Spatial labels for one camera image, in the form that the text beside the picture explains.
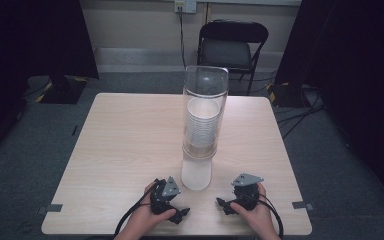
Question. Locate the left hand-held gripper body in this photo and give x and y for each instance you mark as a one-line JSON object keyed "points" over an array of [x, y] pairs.
{"points": [[161, 200]]}

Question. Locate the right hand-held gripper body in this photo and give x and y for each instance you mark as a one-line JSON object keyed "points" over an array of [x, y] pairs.
{"points": [[246, 195]]}

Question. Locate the person's left hand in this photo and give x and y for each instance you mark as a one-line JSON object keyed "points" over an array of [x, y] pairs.
{"points": [[143, 216]]}

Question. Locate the person's right hand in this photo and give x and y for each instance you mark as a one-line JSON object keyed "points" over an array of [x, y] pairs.
{"points": [[258, 216]]}

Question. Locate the white paper cup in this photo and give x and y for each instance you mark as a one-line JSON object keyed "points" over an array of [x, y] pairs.
{"points": [[196, 175]]}

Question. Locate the grey tape strip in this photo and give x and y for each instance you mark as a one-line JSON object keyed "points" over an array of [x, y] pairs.
{"points": [[50, 208], [302, 205]]}

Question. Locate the stack of white paper cups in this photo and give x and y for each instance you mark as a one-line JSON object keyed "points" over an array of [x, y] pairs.
{"points": [[202, 123]]}

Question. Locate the black stand base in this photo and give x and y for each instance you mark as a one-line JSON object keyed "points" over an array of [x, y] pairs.
{"points": [[63, 90], [288, 95]]}

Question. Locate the clear plastic cup dispenser tube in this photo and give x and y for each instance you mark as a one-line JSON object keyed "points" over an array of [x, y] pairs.
{"points": [[206, 83]]}

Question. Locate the black folding chair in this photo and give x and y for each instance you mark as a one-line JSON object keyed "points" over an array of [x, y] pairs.
{"points": [[228, 50]]}

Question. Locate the black curtain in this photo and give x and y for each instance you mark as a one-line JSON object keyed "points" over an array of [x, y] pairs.
{"points": [[30, 50], [356, 83]]}

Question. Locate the white wall outlet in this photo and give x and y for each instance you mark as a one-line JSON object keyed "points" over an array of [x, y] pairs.
{"points": [[185, 5]]}

